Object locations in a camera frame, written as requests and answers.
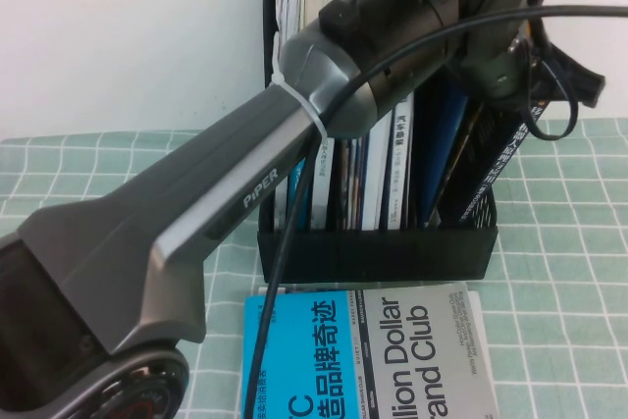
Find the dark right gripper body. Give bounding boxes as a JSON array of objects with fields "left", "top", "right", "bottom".
[{"left": 449, "top": 18, "right": 537, "bottom": 110}]

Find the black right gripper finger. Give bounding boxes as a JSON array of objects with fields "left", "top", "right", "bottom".
[{"left": 533, "top": 38, "right": 606, "bottom": 109}]

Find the bright blue softcover book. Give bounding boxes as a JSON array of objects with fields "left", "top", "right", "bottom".
[{"left": 419, "top": 78, "right": 471, "bottom": 227}]

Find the white car suspension book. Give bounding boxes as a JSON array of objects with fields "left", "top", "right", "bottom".
[{"left": 389, "top": 93, "right": 416, "bottom": 232}]

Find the black mesh book holder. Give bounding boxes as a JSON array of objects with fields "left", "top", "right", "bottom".
[{"left": 257, "top": 0, "right": 501, "bottom": 284}]

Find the blue and grey book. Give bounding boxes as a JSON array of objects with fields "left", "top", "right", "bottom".
[{"left": 241, "top": 281, "right": 485, "bottom": 419}]

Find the green checked tablecloth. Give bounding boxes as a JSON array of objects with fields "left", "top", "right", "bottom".
[{"left": 0, "top": 117, "right": 628, "bottom": 419}]

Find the thin magazine red edge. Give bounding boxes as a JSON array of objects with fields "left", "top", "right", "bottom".
[{"left": 348, "top": 131, "right": 373, "bottom": 232}]

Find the white zip tie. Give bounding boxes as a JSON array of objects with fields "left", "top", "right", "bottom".
[{"left": 266, "top": 59, "right": 331, "bottom": 141}]

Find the thin black looped cable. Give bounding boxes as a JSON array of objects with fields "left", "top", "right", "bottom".
[{"left": 519, "top": 16, "right": 583, "bottom": 142}]

